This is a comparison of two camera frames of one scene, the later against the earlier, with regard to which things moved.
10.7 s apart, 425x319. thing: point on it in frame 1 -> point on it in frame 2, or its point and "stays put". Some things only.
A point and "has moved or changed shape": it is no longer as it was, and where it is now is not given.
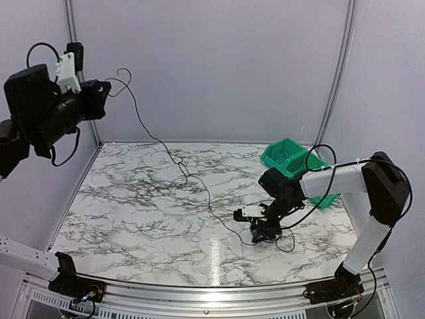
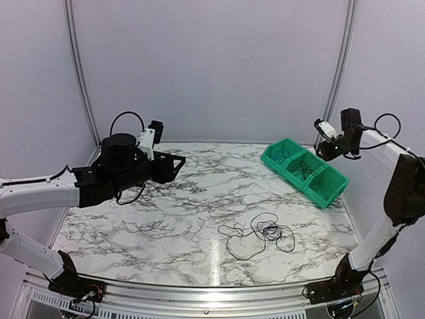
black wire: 307,163 -> 309,165
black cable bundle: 268,232 has moved or changed shape
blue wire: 281,155 stays put
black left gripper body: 53,121 -> 127,177
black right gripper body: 281,211 -> 342,148
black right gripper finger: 257,232 -> 317,149
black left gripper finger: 95,90 -> 175,170
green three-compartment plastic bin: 289,156 stays put
